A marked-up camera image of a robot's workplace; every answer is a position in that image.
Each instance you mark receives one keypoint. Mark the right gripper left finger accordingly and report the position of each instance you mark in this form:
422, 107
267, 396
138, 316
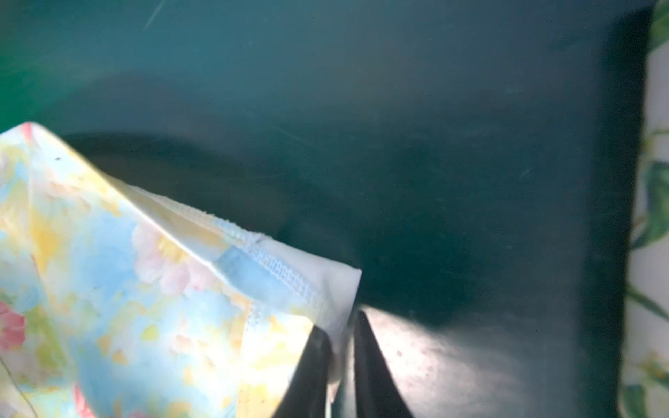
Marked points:
306, 396

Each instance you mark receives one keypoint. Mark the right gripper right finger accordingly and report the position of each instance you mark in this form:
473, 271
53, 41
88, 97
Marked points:
376, 394

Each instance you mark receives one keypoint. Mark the pastel floral skirt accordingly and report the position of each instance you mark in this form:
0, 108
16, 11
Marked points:
117, 302

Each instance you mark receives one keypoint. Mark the lemon print skirt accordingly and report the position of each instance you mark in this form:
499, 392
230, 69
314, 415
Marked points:
643, 390

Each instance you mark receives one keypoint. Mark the green plastic basket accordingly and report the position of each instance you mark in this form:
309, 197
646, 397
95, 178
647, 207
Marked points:
21, 79

